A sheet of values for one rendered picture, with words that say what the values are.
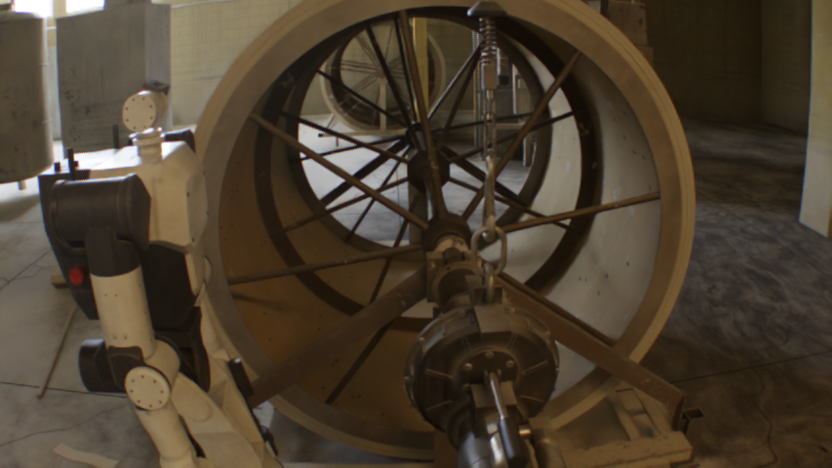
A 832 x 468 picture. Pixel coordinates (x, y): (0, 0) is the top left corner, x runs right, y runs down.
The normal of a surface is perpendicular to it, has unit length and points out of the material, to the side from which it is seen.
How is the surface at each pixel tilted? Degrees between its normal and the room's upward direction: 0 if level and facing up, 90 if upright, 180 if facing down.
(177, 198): 85
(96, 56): 90
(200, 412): 90
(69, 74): 90
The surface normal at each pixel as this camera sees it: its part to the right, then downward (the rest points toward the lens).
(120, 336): 0.16, 0.26
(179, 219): 0.81, 0.06
